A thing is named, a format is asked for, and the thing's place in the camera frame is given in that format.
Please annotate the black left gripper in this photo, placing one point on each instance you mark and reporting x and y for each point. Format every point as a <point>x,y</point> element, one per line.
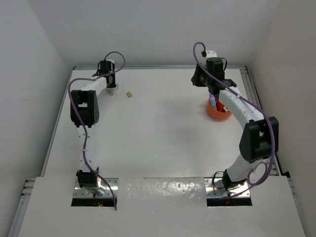
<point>200,78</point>

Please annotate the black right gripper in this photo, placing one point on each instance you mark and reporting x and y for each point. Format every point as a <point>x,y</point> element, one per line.
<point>106,67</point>

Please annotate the clear tape roll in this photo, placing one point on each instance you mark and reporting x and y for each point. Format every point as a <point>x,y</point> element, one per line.
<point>112,91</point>

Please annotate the light blue highlighter pen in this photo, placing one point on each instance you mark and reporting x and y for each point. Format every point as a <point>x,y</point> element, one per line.
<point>213,102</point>

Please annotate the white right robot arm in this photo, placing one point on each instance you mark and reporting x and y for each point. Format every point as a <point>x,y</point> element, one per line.
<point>84,112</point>

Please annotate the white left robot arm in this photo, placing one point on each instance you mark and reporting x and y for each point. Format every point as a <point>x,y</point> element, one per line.
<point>259,140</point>

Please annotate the orange round divided container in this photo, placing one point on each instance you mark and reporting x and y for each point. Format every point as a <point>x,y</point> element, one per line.
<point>218,114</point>

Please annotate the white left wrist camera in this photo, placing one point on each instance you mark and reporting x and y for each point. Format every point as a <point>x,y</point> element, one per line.
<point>208,54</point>

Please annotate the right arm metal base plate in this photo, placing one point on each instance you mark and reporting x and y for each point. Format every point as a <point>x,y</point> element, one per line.
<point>215,189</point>

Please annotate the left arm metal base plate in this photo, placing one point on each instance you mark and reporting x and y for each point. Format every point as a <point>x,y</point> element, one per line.
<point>100,191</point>

